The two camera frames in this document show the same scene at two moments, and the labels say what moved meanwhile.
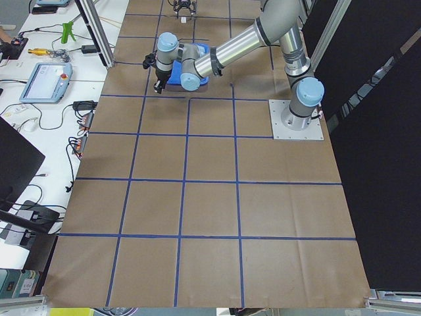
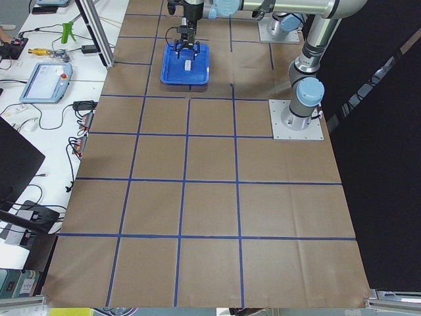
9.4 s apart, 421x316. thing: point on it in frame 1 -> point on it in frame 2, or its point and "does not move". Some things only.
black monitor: (19, 162) does not move
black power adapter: (89, 49) does not move
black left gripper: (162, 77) -> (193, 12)
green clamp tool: (67, 30) does not move
